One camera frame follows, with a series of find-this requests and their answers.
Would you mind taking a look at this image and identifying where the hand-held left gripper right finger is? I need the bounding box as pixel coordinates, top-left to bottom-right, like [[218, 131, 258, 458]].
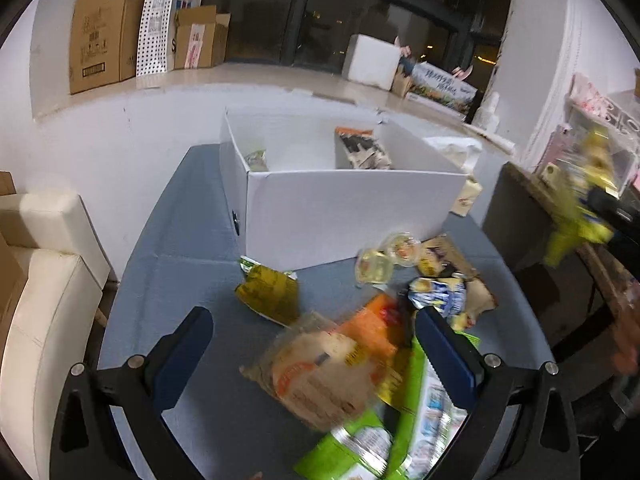
[[412, 306, 581, 480]]

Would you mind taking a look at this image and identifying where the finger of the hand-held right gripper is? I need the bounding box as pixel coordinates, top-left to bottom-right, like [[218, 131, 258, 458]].
[[585, 187, 640, 248]]

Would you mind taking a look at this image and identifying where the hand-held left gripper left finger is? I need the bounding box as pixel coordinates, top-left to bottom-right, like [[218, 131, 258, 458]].
[[50, 306, 216, 480]]

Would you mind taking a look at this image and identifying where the yellow-green snack packet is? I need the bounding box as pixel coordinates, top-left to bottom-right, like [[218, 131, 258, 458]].
[[542, 127, 616, 268]]

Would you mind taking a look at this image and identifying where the olive green snack packet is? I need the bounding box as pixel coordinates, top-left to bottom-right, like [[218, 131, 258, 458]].
[[235, 256, 301, 327]]

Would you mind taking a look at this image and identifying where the jelly cup with cartoon lid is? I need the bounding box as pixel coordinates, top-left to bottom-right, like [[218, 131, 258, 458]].
[[380, 231, 423, 267]]

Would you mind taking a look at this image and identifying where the white cardboard box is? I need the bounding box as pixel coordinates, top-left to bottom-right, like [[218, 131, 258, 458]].
[[219, 107, 471, 272]]

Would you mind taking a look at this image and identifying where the person's right hand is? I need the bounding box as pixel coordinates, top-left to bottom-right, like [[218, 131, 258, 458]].
[[612, 305, 640, 376]]

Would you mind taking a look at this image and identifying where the clear storage box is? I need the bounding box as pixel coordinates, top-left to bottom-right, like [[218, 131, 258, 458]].
[[567, 91, 640, 198]]

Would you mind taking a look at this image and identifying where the blue and white snack packet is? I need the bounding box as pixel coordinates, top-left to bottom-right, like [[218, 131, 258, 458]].
[[407, 276, 476, 331]]

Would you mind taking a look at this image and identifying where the green and white snack packet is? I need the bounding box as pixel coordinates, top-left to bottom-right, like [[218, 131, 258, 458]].
[[385, 330, 481, 480]]

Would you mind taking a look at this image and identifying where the yellow tissue pack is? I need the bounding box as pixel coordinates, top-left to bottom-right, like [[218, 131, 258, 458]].
[[539, 161, 567, 187]]

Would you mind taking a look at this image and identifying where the orange snack packet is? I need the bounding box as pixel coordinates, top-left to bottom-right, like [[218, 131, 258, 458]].
[[336, 292, 416, 361]]

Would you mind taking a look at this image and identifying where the blue-grey table cloth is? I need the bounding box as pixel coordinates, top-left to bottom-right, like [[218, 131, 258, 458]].
[[96, 144, 557, 480]]

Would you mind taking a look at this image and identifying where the brown stone counter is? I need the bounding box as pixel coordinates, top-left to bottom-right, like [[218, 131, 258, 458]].
[[481, 160, 640, 366]]

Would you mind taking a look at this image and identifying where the brown snack packet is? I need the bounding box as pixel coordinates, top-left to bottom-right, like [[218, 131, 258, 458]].
[[415, 234, 498, 318]]

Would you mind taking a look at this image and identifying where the clear jelly cup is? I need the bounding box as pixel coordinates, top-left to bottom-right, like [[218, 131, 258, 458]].
[[355, 249, 396, 286]]

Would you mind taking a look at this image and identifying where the beige round cracker packet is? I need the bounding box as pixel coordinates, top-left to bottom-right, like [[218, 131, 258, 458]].
[[239, 311, 396, 431]]

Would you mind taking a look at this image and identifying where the bright green snack packet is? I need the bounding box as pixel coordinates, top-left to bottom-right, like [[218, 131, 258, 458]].
[[294, 407, 396, 480]]

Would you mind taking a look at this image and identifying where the cream leather sofa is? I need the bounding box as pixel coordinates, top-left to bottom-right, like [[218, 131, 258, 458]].
[[0, 191, 112, 480]]

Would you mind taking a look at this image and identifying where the beige tissue pack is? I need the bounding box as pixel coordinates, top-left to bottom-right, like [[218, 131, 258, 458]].
[[422, 135, 483, 218]]

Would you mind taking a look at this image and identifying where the long printed carton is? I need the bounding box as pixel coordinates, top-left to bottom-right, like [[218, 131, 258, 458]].
[[406, 61, 480, 113]]

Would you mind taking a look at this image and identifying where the dark printed snack packet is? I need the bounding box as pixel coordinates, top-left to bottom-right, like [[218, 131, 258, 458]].
[[334, 126, 393, 170]]

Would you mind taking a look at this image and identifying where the small brown paper bag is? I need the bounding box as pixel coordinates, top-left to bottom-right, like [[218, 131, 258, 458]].
[[391, 66, 414, 98]]

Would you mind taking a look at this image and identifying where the white foam box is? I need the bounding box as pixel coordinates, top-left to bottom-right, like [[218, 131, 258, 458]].
[[342, 34, 403, 92]]

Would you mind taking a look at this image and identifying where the small open cardboard box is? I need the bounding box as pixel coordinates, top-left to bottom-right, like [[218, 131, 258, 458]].
[[172, 5, 232, 71]]

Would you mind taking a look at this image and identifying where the large brown cardboard box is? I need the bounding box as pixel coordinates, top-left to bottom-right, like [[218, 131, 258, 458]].
[[68, 0, 151, 96]]

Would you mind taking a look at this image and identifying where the polka dot paper bag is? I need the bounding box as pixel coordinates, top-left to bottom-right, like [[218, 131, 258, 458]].
[[135, 0, 182, 78]]

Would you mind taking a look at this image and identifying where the dark framed window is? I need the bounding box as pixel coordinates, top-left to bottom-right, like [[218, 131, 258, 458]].
[[202, 0, 517, 81]]

